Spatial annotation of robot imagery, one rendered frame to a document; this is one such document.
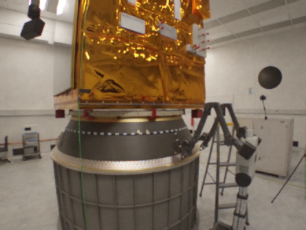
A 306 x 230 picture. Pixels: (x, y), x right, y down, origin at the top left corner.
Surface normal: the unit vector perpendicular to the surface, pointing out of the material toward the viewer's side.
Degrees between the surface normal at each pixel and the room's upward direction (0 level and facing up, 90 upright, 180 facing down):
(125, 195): 90
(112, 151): 62
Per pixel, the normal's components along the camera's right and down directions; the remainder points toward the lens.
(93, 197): -0.17, 0.04
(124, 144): 0.11, -0.43
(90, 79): 0.54, 0.04
